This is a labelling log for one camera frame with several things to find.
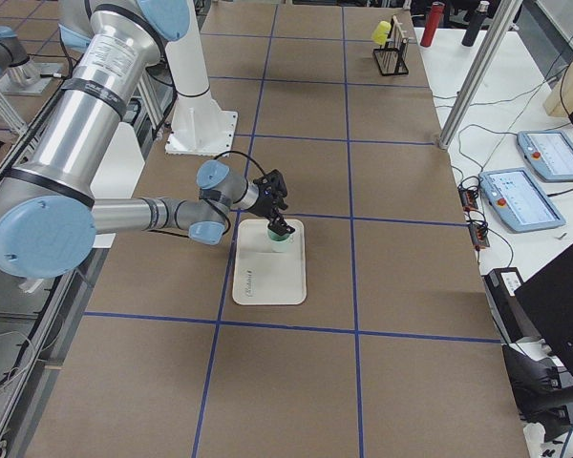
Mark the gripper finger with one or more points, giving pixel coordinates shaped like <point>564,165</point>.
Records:
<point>282,228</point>
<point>274,225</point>

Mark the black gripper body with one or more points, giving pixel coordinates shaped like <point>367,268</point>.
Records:
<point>265,205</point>

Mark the pale green cup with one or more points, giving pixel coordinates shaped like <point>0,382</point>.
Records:
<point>279,243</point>

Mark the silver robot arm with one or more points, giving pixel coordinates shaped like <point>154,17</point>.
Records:
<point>49,216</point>

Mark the cream rabbit tray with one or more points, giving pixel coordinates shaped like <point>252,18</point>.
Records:
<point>264,278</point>

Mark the yellow cup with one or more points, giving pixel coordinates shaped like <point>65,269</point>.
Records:
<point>381,33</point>

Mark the orange terminal board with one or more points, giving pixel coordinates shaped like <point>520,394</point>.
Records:
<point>476,221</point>

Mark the black cardboard box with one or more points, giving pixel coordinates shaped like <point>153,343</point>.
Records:
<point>510,319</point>

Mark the near blue teach pendant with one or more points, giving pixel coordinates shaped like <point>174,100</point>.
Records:
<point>519,201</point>

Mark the blue teach pendant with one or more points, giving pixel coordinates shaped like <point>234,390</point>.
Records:
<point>549,153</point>
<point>519,201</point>

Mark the red bottle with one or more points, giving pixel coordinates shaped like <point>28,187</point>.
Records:
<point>433,19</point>

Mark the black bottle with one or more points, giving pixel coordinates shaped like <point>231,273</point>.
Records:
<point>475,22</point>

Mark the far blue teach pendant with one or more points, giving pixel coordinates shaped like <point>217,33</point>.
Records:
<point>549,153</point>

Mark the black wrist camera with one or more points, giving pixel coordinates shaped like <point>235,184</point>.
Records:
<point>272,184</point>

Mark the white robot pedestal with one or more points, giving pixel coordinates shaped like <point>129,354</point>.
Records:
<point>199,126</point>

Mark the black wire cup rack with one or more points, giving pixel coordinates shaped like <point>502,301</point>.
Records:
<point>390,59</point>

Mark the aluminium frame post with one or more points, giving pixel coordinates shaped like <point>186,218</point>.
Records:
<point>502,22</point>

